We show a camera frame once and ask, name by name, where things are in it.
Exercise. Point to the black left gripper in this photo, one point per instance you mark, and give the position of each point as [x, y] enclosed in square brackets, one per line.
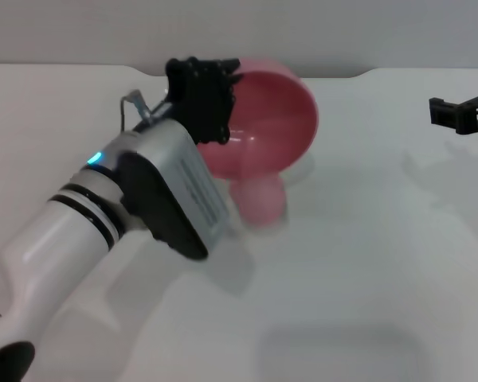
[203, 99]

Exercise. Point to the pink bowl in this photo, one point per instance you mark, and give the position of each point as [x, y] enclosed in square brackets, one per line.
[275, 119]

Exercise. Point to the pink fuzzy peach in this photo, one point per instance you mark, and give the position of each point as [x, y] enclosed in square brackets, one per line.
[261, 203]

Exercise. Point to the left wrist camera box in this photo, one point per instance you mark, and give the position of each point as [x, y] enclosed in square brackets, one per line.
[163, 191]

